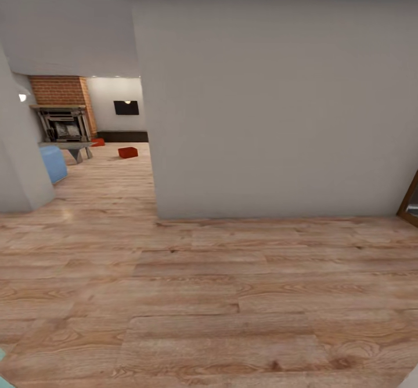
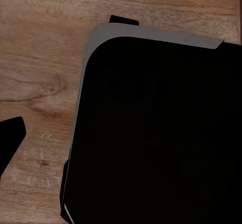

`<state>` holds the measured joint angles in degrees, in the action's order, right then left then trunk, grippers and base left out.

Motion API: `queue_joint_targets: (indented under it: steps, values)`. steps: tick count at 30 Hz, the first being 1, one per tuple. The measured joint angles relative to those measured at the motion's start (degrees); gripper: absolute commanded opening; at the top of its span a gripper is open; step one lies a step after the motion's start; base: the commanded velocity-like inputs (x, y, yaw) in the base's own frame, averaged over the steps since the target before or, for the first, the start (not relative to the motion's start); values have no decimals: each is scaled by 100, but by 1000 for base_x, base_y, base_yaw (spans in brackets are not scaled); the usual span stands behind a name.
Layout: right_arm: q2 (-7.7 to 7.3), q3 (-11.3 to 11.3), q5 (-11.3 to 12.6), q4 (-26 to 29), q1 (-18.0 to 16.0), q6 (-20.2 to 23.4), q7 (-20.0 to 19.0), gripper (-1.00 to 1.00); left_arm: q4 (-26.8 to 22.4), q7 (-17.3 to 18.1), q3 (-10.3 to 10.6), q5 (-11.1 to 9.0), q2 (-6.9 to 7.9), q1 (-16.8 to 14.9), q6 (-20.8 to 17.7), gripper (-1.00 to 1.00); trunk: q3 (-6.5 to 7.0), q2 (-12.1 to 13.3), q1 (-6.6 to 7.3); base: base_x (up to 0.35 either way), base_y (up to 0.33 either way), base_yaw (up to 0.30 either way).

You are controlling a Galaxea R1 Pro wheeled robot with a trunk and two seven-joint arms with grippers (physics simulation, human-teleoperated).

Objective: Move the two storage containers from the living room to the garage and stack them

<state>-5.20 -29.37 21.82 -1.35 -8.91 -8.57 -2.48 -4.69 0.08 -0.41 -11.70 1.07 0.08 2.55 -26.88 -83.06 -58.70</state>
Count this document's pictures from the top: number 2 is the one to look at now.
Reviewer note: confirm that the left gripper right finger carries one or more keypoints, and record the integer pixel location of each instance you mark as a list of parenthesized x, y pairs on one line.
[(234, 132)]

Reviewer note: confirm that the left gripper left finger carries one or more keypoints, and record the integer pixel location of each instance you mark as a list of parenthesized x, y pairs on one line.
[(12, 133)]

